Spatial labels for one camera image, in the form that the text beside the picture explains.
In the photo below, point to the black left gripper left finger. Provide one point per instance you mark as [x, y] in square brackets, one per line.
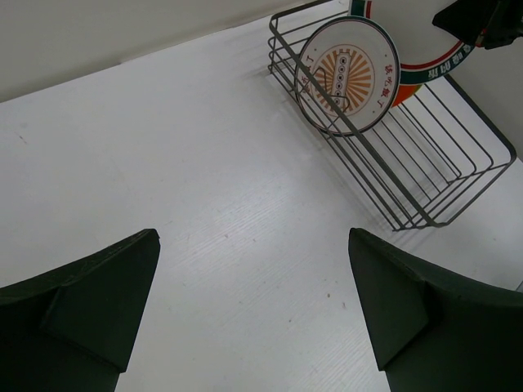
[73, 328]

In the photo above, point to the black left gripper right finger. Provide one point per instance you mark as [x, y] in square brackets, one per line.
[432, 329]

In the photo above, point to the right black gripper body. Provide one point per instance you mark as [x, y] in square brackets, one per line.
[502, 25]

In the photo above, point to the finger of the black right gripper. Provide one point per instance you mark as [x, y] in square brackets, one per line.
[465, 19]

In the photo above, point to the white plate green red rim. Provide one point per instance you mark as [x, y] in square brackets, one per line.
[425, 51]

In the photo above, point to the white plate orange sunburst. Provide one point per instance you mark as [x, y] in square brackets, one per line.
[349, 71]

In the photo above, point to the grey wire dish rack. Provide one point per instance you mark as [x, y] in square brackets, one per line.
[427, 160]

